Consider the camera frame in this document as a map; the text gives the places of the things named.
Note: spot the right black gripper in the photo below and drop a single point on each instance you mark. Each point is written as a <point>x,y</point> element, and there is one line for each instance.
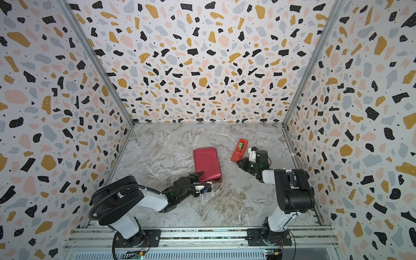
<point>246,163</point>

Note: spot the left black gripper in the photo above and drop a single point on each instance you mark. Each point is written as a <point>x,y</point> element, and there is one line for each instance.
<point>193,177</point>

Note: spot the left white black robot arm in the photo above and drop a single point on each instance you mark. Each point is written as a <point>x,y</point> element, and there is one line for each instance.
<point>111,205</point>

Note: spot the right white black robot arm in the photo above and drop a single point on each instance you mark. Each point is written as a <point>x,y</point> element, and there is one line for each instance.
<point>293,192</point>

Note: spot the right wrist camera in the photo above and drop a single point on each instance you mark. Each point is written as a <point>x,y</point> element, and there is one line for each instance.
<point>253,154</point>

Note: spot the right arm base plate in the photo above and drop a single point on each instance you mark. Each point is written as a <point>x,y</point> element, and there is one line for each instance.
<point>266,238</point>

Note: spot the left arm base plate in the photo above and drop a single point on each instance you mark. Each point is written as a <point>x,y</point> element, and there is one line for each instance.
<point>138,239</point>

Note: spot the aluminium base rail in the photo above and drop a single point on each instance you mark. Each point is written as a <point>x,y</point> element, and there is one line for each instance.
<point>205,243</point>

